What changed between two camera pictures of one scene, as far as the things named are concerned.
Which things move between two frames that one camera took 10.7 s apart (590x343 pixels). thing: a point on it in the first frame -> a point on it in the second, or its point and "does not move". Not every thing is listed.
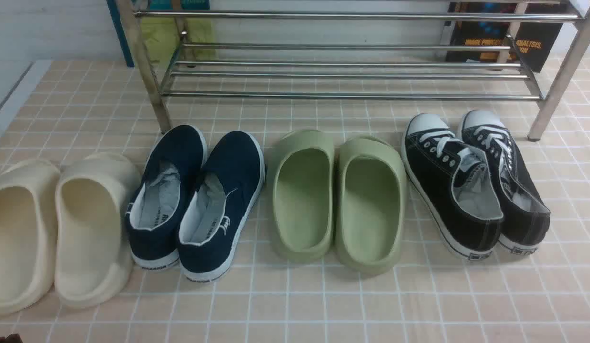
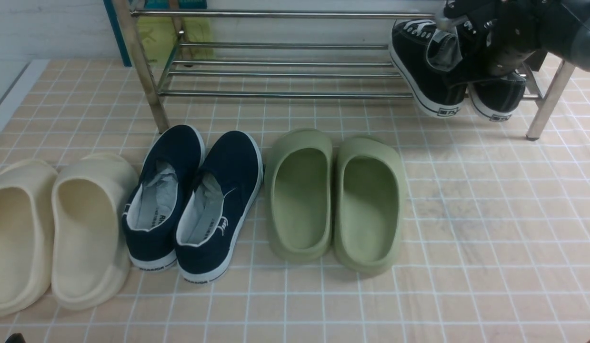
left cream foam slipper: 24,236 does not move
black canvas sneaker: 455,185 -> 427,58
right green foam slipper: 371,205 does not move
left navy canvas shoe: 177,157 does not move
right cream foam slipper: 93,262 does not move
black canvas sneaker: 526,216 -> 497,99
